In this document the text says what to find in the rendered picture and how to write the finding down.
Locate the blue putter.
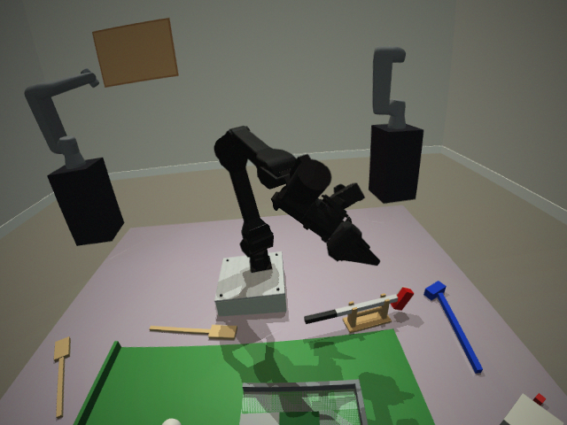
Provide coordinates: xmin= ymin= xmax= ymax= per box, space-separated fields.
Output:
xmin=423 ymin=281 xmax=483 ymax=374

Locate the green flat mat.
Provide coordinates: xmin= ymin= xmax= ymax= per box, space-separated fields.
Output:
xmin=86 ymin=328 xmax=435 ymax=425

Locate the white golf ball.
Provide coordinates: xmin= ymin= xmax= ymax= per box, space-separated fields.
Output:
xmin=162 ymin=418 xmax=182 ymax=425

